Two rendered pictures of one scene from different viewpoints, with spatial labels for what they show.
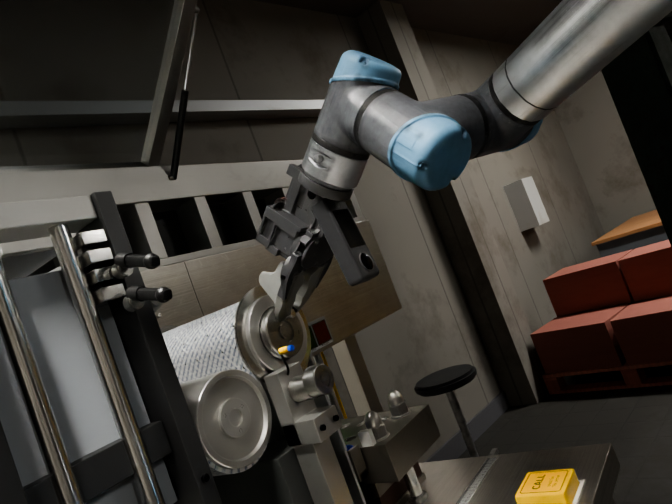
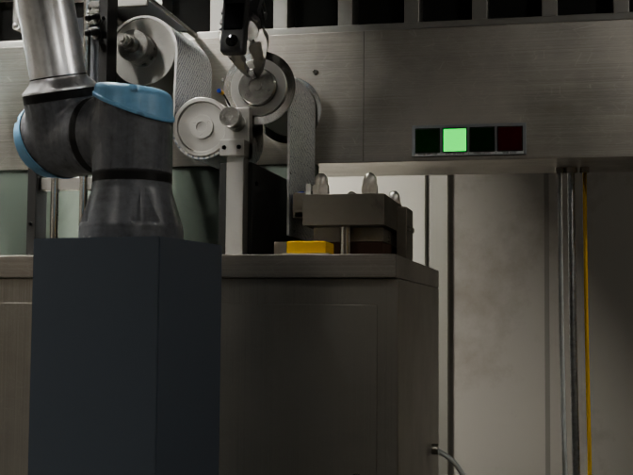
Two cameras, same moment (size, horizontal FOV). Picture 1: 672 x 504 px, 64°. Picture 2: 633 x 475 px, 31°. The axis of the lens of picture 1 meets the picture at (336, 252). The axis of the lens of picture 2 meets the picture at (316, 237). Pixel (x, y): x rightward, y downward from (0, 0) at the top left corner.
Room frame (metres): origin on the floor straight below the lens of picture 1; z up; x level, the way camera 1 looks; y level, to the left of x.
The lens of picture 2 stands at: (-0.01, -2.02, 0.79)
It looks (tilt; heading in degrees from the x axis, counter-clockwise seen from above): 4 degrees up; 67
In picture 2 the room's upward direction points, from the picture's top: straight up
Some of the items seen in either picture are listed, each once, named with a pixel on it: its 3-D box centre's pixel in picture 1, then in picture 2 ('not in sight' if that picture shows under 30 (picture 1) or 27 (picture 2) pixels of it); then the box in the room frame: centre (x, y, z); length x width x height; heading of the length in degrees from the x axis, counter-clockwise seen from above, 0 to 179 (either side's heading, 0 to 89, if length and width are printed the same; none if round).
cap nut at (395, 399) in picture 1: (396, 402); (369, 184); (0.96, -0.01, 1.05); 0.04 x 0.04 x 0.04
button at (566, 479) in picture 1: (547, 489); (310, 249); (0.77, -0.16, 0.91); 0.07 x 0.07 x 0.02; 54
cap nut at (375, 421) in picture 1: (374, 424); (320, 184); (0.88, 0.04, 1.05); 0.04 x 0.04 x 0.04
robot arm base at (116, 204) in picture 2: not in sight; (131, 207); (0.40, -0.37, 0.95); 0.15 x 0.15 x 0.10
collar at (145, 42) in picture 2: not in sight; (137, 48); (0.56, 0.25, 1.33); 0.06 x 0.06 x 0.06; 54
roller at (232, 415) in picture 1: (178, 429); (219, 136); (0.76, 0.29, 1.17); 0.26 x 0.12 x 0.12; 54
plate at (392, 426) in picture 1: (325, 451); (361, 218); (1.02, 0.15, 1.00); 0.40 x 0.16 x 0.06; 54
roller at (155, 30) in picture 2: not in sight; (163, 64); (0.65, 0.38, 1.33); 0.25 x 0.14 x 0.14; 54
